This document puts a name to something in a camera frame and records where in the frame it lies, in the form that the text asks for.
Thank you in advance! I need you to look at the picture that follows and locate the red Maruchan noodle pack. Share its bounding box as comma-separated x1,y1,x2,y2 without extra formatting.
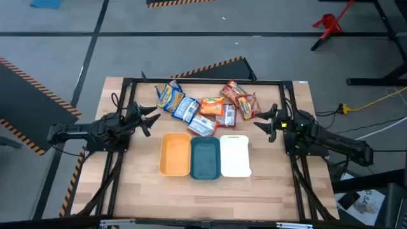
215,104,237,128
237,93,262,121
219,80,247,104

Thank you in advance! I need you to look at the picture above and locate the red metal stand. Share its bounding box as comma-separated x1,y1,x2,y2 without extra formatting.
310,0,355,52

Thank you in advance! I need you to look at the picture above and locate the black metal floor beam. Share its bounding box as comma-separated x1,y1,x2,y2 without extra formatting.
332,168,407,193

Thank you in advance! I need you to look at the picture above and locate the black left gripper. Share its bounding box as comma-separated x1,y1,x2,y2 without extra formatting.
123,101,162,138

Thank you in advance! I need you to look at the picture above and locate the black desk frame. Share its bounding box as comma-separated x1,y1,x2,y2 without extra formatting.
345,0,407,87

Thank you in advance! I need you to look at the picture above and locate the white plastic bin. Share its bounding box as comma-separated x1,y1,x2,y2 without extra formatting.
219,134,252,178

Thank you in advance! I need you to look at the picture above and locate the blue sheet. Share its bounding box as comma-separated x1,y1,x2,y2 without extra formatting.
30,0,63,10

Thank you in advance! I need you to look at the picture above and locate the blue Maruchan noodle pack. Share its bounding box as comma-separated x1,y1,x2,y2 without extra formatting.
155,79,186,113
171,96,201,124

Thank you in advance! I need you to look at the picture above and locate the white printed paper sheet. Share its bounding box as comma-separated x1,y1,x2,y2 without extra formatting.
336,189,386,226

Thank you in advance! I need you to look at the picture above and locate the black hazard-striped floor mat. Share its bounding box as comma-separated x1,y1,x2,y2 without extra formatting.
146,0,217,9
0,56,82,156
171,56,258,81

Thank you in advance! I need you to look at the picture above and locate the black aluminium table frame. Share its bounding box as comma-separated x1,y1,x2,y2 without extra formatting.
71,76,340,229

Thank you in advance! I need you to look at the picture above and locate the orange Maruchan noodle pack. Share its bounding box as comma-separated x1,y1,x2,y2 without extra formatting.
187,114,219,137
199,97,226,117

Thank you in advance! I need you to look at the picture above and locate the black equipment case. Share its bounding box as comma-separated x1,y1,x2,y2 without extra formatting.
383,182,407,229

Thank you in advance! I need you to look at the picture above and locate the yellow plastic bin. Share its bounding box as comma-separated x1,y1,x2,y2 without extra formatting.
158,132,192,177

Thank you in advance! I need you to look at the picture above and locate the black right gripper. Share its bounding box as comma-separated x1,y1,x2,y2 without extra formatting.
254,103,293,143

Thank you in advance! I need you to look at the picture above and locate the white cable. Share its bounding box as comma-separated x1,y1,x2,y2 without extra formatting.
354,116,407,141

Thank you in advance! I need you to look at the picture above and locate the yellow extension cord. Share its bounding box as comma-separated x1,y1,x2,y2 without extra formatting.
338,93,407,116

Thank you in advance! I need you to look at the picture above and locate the teal plastic bin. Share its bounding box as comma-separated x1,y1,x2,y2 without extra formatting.
190,136,221,181

